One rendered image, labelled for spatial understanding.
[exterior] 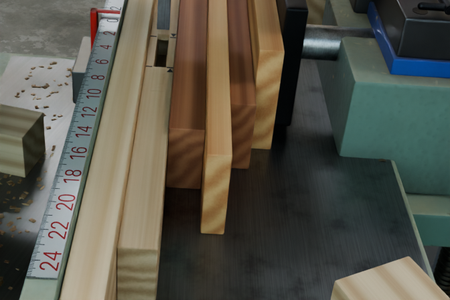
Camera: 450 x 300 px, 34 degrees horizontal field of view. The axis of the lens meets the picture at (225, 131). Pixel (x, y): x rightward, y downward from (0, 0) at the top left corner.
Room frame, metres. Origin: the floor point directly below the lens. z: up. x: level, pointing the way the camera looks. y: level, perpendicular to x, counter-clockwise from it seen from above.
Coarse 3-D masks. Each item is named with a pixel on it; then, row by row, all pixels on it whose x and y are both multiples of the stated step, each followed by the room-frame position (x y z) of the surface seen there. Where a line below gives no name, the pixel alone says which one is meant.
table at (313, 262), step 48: (288, 144) 0.42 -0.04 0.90; (192, 192) 0.36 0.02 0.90; (240, 192) 0.36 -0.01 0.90; (288, 192) 0.37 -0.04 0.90; (336, 192) 0.37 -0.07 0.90; (384, 192) 0.38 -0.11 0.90; (192, 240) 0.32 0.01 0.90; (240, 240) 0.32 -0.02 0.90; (288, 240) 0.32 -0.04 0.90; (336, 240) 0.33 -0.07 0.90; (384, 240) 0.33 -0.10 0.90; (432, 240) 0.40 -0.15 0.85; (192, 288) 0.28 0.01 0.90; (240, 288) 0.28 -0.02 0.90; (288, 288) 0.29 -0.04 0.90
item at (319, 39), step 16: (288, 0) 0.45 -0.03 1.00; (304, 0) 0.45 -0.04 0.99; (288, 16) 0.44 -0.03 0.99; (304, 16) 0.44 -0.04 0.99; (288, 32) 0.44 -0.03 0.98; (304, 32) 0.44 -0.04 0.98; (320, 32) 0.48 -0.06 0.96; (336, 32) 0.48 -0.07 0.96; (352, 32) 0.48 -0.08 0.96; (368, 32) 0.48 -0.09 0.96; (288, 48) 0.44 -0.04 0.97; (304, 48) 0.47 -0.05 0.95; (320, 48) 0.47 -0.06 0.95; (336, 48) 0.47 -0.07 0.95; (288, 64) 0.44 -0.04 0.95; (288, 80) 0.44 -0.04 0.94; (288, 96) 0.44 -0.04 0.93; (288, 112) 0.44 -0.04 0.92
